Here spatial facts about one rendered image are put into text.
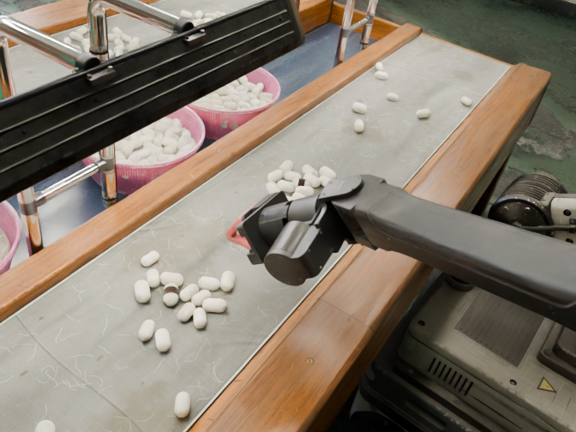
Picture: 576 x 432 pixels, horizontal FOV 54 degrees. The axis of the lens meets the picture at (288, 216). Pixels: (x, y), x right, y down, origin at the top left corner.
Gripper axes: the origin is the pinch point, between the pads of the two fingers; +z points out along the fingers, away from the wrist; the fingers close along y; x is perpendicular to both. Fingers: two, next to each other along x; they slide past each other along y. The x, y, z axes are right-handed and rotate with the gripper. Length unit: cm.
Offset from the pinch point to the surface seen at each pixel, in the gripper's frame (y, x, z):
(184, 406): 23.6, 11.4, -5.0
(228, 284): 4.0, 6.0, 1.3
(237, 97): -46, -16, 30
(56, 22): -39, -53, 68
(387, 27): -124, -12, 29
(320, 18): -116, -24, 45
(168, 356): 18.3, 7.9, 1.8
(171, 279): 8.7, 1.3, 6.8
